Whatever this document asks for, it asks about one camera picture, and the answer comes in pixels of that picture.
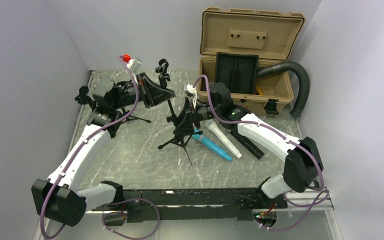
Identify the black tool tray insert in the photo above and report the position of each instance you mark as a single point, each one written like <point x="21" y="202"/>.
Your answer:
<point x="237" y="71"/>

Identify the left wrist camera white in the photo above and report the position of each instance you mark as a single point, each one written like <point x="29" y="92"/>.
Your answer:
<point x="133" y="63"/>

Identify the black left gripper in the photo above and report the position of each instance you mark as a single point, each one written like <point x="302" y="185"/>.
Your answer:
<point x="153" y="93"/>

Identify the cyan microphone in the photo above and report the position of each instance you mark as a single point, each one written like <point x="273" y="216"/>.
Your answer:
<point x="212" y="146"/>

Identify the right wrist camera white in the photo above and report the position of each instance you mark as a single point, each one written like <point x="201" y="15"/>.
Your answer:
<point x="191" y="93"/>

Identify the yellow handled screwdriver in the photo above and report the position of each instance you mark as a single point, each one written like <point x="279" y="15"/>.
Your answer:
<point x="258" y="91"/>

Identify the tan plastic toolbox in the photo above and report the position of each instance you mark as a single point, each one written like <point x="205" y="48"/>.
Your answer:
<point x="270" y="35"/>

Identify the black round base mic stand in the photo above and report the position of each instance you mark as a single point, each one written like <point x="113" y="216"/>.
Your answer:
<point x="83" y="97"/>

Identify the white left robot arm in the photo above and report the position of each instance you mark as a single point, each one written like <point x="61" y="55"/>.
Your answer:
<point x="59" y="197"/>

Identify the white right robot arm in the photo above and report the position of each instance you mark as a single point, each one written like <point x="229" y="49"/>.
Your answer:
<point x="301" y="159"/>

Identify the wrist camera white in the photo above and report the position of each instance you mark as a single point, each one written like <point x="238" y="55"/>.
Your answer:
<point x="133" y="63"/>
<point x="191" y="93"/>

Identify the white microphone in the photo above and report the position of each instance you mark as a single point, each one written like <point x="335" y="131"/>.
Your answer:
<point x="213" y="127"/>

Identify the black microphone silver grille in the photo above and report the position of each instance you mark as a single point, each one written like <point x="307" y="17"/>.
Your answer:
<point x="248" y="144"/>

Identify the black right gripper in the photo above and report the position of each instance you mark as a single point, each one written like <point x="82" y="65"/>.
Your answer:
<point x="186" y="126"/>

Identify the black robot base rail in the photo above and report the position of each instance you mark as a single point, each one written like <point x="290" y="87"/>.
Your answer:
<point x="194" y="204"/>

